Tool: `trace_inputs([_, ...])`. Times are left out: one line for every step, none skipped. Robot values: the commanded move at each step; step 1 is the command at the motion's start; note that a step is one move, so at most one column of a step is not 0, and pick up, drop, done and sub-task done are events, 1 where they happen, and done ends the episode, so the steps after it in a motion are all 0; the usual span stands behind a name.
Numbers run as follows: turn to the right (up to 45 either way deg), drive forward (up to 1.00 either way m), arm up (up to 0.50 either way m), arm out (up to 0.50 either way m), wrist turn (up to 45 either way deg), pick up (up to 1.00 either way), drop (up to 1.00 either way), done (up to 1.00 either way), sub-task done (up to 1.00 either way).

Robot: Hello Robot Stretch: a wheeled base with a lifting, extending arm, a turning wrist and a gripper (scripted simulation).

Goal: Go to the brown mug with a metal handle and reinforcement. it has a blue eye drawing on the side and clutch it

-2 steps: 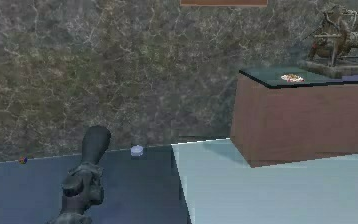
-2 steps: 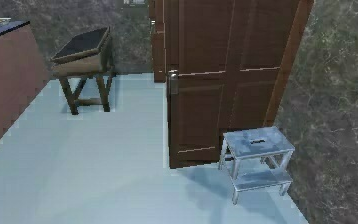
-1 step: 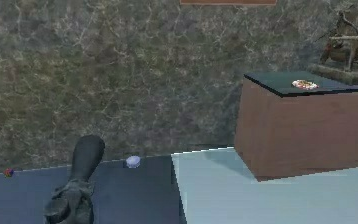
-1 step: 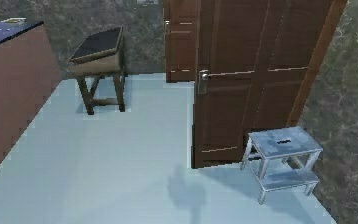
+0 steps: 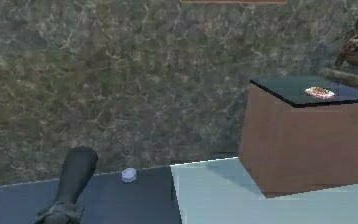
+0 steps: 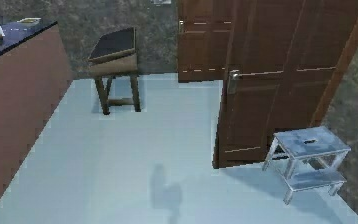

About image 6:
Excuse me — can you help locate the brown wooden closed door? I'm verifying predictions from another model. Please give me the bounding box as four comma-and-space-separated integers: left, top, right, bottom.
176, 0, 236, 84

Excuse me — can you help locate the brown wooden side table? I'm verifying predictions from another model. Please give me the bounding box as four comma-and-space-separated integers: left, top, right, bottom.
87, 26, 142, 116

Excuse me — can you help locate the brown wooden open door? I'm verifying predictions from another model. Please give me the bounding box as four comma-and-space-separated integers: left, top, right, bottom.
212, 0, 358, 170

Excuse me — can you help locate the grey metal step stool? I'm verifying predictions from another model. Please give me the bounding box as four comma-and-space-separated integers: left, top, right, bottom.
261, 125, 352, 206

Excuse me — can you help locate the brown cabinet with dark top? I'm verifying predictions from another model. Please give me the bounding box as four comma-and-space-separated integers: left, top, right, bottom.
0, 18, 74, 218

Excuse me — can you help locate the pale flat book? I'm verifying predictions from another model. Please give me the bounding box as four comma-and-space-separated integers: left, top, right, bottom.
17, 17, 42, 27

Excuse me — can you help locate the silver door handle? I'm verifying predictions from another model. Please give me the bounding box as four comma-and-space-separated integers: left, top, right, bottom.
226, 69, 243, 96

